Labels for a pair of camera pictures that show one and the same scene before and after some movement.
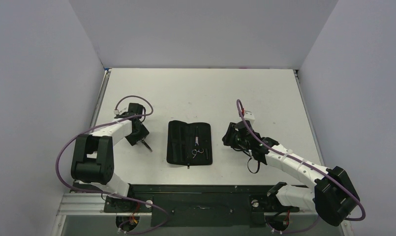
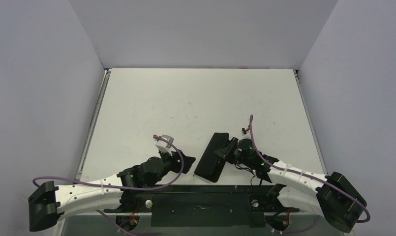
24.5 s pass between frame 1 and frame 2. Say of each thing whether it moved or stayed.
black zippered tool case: moved
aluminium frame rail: stayed
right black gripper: moved
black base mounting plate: stayed
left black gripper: moved
